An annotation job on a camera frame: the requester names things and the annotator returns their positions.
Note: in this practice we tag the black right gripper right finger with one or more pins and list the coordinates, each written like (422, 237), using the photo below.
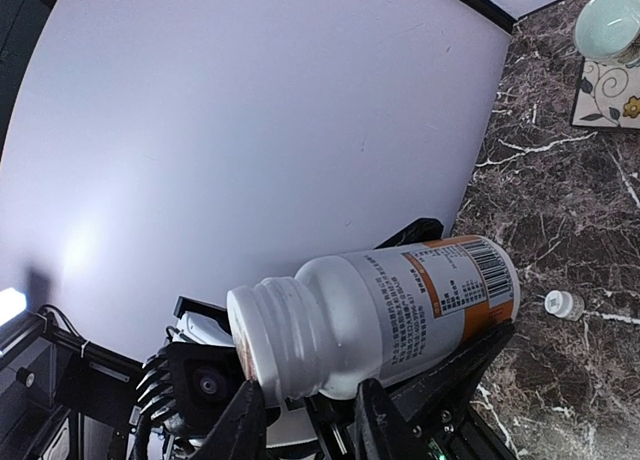
(430, 416)

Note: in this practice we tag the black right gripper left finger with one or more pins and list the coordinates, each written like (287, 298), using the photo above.
(240, 433)

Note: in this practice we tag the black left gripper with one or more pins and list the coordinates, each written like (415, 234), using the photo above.
(420, 231)

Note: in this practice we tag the white pill bottle orange label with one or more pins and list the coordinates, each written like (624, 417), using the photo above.
(386, 314)

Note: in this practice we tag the small white bottle cap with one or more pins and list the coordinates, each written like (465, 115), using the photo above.
(564, 305)

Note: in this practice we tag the floral square coaster tile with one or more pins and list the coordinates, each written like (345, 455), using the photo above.
(607, 97)

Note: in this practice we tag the left celadon green bowl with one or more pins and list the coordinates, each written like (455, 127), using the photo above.
(607, 31)

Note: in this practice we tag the black left frame post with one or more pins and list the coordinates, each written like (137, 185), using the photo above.
(492, 12)

